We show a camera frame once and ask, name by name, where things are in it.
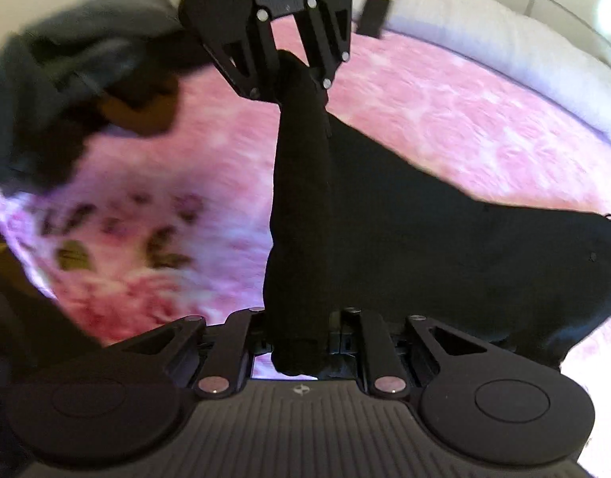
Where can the black trousers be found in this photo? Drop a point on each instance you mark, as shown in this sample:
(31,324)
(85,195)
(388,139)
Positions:
(355,226)

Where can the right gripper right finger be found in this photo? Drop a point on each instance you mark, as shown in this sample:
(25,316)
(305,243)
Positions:
(362,346)

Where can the white striped quilt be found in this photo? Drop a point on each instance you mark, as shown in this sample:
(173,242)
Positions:
(523,49)

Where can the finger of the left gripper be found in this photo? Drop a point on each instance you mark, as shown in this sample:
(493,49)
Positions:
(325,32)
(237,35)

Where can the pile of dark clothes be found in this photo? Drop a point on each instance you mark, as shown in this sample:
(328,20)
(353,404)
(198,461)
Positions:
(56,74)

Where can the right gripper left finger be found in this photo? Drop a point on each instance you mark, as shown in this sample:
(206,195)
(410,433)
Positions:
(229,362)

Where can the pink floral blanket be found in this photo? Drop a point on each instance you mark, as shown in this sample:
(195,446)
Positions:
(136,187)

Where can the black rectangular object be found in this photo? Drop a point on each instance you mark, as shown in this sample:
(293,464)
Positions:
(372,18)

